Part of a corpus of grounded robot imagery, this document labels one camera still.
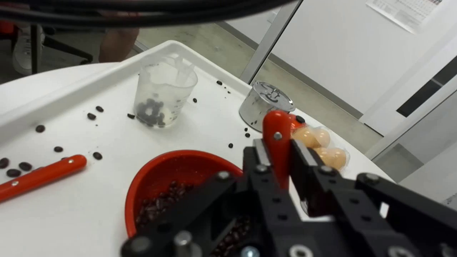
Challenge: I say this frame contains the red-handled steel spoon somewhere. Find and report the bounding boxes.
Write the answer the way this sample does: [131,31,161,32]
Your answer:
[261,109,294,193]

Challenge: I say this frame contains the white door with window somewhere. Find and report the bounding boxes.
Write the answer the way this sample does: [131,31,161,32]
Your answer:
[358,28,457,162]

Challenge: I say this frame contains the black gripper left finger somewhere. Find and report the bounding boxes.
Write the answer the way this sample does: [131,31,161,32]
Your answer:
[120,138,305,257]

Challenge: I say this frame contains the small orange container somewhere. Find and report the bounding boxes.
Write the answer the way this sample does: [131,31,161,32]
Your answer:
[290,115,307,132]

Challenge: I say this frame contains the red-handled steel fork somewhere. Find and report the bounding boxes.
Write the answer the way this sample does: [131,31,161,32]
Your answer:
[0,153,88,205]

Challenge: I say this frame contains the red bowl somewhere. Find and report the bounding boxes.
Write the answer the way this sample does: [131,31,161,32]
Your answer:
[124,149,245,241]

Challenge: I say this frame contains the white plastic tray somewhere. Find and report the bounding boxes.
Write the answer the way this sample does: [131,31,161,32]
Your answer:
[0,39,382,257]

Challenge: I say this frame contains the white sneaker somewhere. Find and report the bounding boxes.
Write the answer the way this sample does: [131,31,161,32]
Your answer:
[11,24,47,78]

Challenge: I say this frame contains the clear pack of eggs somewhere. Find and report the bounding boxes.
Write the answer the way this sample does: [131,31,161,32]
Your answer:
[290,125,351,172]

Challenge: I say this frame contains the few dark coffee beans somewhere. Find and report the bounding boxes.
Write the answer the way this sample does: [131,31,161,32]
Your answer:
[135,98,168,129]

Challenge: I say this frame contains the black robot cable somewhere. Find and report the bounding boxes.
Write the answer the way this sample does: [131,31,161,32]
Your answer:
[0,0,298,28]

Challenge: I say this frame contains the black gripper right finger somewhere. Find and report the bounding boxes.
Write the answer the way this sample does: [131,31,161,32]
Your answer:
[290,141,457,241]

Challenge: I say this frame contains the clear plastic measuring cup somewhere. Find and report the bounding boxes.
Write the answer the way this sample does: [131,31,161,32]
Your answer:
[133,58,200,131]

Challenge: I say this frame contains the white paper poster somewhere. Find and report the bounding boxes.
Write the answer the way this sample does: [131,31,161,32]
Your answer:
[365,0,444,35]

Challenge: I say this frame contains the coffee beans pile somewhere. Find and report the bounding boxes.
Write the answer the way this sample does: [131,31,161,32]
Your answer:
[134,181,251,257]

